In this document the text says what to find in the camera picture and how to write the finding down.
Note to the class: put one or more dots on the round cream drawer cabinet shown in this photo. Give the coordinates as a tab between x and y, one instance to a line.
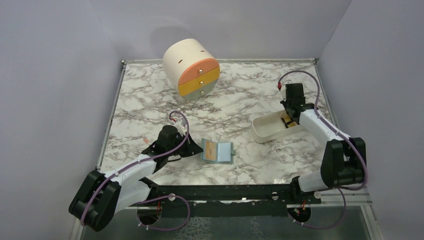
191	69

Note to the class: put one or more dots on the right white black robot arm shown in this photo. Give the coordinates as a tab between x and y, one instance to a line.
344	158

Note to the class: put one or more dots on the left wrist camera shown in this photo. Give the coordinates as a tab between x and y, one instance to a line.
181	126

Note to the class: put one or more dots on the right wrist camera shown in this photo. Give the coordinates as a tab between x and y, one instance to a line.
283	92

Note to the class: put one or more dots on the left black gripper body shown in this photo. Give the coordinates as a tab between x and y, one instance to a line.
184	150

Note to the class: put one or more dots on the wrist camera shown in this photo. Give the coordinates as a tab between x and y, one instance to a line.
181	126
283	92

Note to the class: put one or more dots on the green card holder wallet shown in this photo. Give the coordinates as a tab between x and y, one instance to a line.
225	152

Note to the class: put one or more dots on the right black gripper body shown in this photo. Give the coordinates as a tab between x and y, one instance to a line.
286	103

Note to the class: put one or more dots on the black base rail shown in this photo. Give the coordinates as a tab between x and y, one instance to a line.
251	200

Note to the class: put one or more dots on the white plastic tray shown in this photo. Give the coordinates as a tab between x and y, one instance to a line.
270	127

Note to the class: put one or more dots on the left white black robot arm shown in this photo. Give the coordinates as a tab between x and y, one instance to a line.
102	195

